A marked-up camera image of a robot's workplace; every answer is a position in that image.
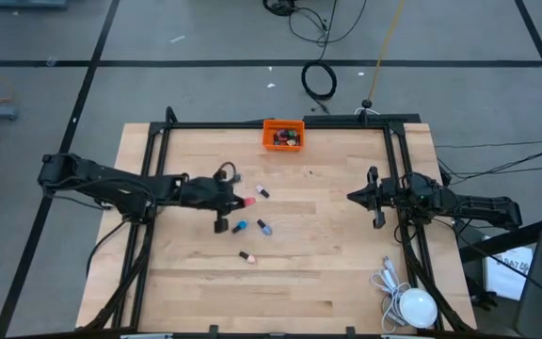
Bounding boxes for black round-top post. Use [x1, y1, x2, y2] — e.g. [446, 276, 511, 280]
[354, 98, 381, 117]

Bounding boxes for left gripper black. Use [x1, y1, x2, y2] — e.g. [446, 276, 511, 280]
[179, 167, 248, 235]

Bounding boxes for black aluminium table frame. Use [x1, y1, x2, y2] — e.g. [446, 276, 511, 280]
[80, 105, 477, 336]

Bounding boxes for black floor cable bundle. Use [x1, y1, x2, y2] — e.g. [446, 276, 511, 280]
[262, 0, 369, 62]

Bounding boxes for white round puck device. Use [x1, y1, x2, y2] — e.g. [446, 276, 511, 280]
[398, 287, 439, 330]

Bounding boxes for coiled black floor cable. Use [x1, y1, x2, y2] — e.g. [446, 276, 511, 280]
[300, 59, 339, 115]

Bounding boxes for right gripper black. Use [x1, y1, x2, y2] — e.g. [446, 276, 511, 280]
[345, 165, 411, 231]

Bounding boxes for thick black floor cable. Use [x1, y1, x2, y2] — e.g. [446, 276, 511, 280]
[439, 142, 542, 186]

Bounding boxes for yellow hanging cable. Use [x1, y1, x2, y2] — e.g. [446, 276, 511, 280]
[367, 0, 407, 103]

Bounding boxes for orange plastic basket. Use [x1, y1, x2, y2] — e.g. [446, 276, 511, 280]
[262, 118, 307, 153]

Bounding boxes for thin black floor cable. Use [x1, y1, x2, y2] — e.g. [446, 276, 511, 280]
[435, 139, 542, 150]

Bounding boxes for white printed cardboard box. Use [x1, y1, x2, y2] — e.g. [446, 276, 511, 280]
[482, 244, 534, 302]

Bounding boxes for white usb cable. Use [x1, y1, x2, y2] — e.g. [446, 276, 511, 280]
[370, 255, 412, 334]

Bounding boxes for black metal strut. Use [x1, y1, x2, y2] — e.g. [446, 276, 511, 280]
[458, 218, 542, 264]

